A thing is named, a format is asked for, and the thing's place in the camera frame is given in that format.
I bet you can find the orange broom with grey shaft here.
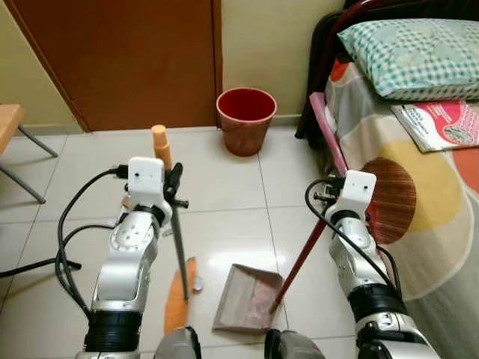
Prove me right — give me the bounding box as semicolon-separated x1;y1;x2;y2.
151;124;198;334

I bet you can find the dustpan with red handle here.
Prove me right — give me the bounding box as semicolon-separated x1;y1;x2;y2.
213;217;331;334

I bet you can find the red plastic bucket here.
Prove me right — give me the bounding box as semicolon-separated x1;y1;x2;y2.
216;88;278;158

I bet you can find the patterned circle print bed sheet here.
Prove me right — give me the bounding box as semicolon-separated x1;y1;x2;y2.
325;58;479;359

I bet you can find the brown wooden door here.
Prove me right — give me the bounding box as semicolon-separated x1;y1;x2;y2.
4;0;224;134

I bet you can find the red and white magazine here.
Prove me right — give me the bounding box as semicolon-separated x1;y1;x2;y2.
390;100;479;154

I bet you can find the dark bed headboard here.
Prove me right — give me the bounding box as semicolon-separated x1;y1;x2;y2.
295;0;479;143

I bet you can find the robot left leg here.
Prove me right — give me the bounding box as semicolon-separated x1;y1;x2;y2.
153;327;202;359

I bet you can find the robot leg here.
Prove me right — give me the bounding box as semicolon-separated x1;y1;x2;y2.
263;329;328;359
153;327;202;359

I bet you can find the robot right leg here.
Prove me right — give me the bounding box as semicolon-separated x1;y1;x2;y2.
263;329;328;359

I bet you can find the green checked pillow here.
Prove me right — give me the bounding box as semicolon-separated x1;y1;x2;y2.
337;18;479;102

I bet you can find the wooden chair with grey legs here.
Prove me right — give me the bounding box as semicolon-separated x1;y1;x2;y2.
0;104;59;205

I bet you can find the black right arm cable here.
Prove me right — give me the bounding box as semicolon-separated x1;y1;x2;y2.
304;175;403;297

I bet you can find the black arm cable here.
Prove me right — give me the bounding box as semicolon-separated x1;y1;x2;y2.
304;175;403;297
55;165;130;319

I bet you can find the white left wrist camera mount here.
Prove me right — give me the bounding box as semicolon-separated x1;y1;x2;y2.
127;157;166;215

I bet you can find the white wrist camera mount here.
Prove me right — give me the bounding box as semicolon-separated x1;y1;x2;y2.
335;171;376;218
127;157;166;215

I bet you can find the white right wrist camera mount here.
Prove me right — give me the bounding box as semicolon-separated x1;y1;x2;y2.
335;171;376;218

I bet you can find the pink bed frame rail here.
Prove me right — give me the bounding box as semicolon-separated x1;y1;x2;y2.
309;91;353;177

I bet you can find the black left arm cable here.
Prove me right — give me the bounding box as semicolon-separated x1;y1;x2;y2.
55;165;130;319

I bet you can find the black cable on floor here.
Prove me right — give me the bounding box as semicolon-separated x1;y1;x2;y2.
0;257;82;280

